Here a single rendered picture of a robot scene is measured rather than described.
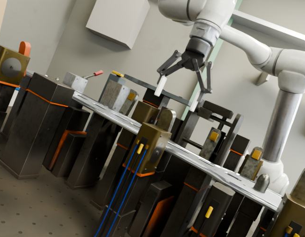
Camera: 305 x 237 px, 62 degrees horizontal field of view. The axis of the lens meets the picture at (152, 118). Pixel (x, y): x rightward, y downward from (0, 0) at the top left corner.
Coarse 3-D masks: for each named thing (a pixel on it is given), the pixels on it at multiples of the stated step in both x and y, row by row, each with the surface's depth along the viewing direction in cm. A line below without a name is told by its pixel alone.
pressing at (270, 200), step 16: (80, 96) 102; (96, 112) 85; (112, 112) 95; (128, 128) 79; (176, 144) 85; (192, 160) 71; (208, 160) 80; (224, 176) 67; (240, 176) 79; (240, 192) 61; (256, 192) 64; (272, 192) 76; (272, 208) 58
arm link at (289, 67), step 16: (288, 64) 111; (304, 64) 108; (288, 80) 113; (304, 80) 109; (288, 96) 116; (272, 112) 126; (288, 112) 118; (272, 128) 125; (288, 128) 122; (272, 144) 126; (272, 160) 129; (272, 176) 128
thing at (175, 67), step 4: (188, 56) 81; (180, 60) 82; (184, 60) 82; (176, 64) 83; (180, 64) 83; (168, 68) 84; (172, 68) 84; (176, 68) 84; (180, 68) 85; (164, 72) 85; (168, 72) 85; (172, 72) 86
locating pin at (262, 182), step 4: (260, 176) 70; (264, 176) 69; (268, 176) 69; (260, 180) 69; (264, 180) 68; (268, 180) 68; (256, 184) 70; (260, 184) 69; (264, 184) 68; (268, 184) 69; (256, 188) 69; (260, 188) 68; (264, 188) 68; (264, 192) 69
